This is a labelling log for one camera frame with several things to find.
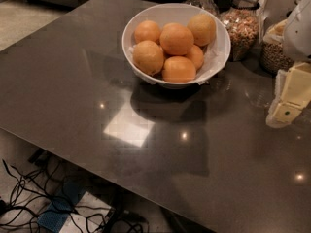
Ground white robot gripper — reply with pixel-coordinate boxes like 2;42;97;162
266;0;311;128

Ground orange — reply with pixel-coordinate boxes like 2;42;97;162
159;23;194;55
134;20;161;43
161;56;196;83
186;45;204;70
132;40;164;76
187;14;217;47

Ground white ceramic bowl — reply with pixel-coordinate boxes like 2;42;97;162
121;2;232;90

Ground round jar of grains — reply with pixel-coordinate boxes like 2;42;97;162
259;19;294;75

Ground glass jar of nuts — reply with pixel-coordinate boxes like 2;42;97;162
220;0;260;61

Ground white floor panel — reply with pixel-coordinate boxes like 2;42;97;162
59;191;112;233

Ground blue floor mat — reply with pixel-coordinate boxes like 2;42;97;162
38;181;85;233

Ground black floor cables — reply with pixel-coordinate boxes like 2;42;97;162
0;152;150;233

